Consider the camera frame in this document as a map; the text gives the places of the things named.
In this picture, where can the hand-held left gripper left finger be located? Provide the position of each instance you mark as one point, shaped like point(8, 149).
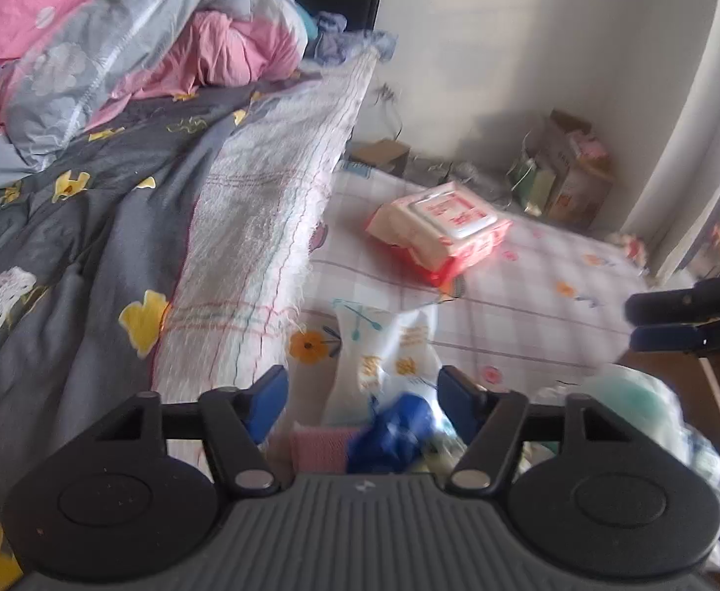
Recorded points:
point(270, 400)

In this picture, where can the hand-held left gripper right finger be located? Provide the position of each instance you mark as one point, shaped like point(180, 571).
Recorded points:
point(457, 400)

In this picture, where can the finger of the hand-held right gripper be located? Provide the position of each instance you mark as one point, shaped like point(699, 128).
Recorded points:
point(661, 305)
point(668, 337)

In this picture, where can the large cardboard box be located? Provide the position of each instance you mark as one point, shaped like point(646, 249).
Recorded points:
point(698, 381)

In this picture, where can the blue packet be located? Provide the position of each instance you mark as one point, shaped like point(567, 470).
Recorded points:
point(397, 437)

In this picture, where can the white orange-print tissue pack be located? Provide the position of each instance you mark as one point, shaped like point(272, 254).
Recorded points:
point(372, 357)

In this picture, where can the red white plush toy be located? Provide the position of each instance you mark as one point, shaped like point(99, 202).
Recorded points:
point(631, 246)

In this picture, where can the tied translucent plastic bag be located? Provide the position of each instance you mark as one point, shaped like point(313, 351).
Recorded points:
point(631, 394)

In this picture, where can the pink cloth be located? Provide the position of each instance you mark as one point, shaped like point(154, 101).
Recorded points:
point(320, 449)

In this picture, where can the open cardboard box with packets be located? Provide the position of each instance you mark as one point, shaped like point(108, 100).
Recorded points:
point(572, 184)

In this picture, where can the green paper bag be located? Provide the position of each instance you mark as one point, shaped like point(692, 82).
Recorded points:
point(535, 188)

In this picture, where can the white curtain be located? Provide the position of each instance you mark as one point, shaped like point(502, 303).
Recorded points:
point(692, 135)

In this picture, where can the red wet wipes pack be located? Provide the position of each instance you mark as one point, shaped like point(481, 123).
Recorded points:
point(452, 221)

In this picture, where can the white fringed woven blanket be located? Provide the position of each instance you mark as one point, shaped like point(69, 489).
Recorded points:
point(255, 209)

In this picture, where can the grey yellow-print bedsheet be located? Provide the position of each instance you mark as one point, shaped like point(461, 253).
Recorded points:
point(89, 228)

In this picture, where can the small cardboard box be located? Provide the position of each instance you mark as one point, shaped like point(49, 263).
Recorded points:
point(384, 154)

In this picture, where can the blue purple clothes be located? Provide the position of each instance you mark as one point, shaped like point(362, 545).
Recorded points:
point(329, 37)

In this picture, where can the pink grey quilt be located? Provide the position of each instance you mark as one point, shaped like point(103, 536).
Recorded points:
point(58, 61)

